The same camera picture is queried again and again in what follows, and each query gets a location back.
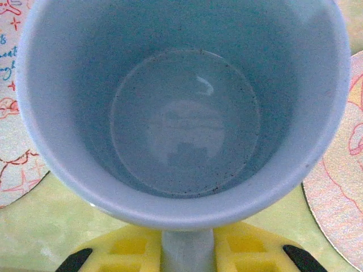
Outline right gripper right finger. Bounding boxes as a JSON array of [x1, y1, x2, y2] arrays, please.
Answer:
[[212, 222, 327, 272]]

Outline round pale pink mat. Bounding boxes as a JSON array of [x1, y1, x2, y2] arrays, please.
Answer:
[[301, 49, 363, 269]]

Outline round floral print mat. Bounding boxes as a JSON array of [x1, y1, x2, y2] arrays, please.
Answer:
[[0, 0, 52, 210]]

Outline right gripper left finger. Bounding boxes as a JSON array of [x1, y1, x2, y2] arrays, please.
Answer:
[[54, 224, 163, 272]]

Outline plain light blue mug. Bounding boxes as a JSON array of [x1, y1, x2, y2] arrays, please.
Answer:
[[15, 0, 353, 272]]

